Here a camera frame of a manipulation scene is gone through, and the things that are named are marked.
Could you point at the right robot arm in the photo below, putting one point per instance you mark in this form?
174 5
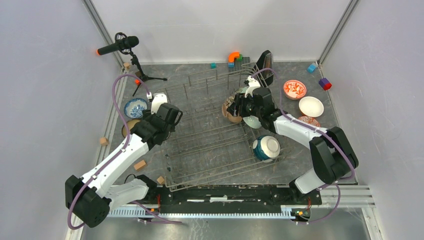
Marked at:
332 155

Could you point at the teal bowl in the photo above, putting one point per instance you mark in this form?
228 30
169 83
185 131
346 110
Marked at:
266 148

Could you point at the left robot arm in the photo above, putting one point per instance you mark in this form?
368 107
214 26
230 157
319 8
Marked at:
93 195

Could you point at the black microphone tripod stand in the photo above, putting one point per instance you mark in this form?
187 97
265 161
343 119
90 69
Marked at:
140 74

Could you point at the grey studded base plate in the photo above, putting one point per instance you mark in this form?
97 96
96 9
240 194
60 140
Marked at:
241 61

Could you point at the orange curved toy block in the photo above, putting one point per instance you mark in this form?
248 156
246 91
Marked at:
233 56

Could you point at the purple red toy block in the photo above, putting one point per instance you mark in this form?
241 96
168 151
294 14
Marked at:
325 84

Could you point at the white bowl orange pattern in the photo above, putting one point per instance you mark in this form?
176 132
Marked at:
294 89

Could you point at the grey wire dish rack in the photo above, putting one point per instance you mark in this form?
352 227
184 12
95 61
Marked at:
206 148

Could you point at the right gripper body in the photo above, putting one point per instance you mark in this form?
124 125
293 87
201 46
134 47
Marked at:
247 107

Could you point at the white blue rimmed bowl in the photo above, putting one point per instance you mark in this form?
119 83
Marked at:
134 108

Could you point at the wooden cube near rail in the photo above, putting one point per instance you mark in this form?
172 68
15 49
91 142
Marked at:
161 180

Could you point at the light green ribbed bowl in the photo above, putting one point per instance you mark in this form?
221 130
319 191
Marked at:
252 121

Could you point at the wooden block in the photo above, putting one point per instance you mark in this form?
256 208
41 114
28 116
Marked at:
140 165

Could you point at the pink brown flower bowl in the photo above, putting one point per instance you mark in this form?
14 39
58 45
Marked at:
228 115

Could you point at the blue toy block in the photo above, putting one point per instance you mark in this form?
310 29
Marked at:
312 67

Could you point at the dark brown banded bowl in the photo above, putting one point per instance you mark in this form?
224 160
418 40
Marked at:
130 124

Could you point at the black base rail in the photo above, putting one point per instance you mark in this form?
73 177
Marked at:
228 199

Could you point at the black metronome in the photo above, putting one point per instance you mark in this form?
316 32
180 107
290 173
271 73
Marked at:
266 77

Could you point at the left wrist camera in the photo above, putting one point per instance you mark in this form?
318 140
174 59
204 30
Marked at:
156 100

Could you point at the small wooden cube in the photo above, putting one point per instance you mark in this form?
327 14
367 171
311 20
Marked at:
103 141

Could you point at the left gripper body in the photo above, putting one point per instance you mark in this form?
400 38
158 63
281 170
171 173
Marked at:
147 116

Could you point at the black microphone orange tip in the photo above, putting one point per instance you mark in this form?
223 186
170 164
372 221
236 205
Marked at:
122 43

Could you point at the blue white patterned bowl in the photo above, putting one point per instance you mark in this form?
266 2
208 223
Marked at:
309 120

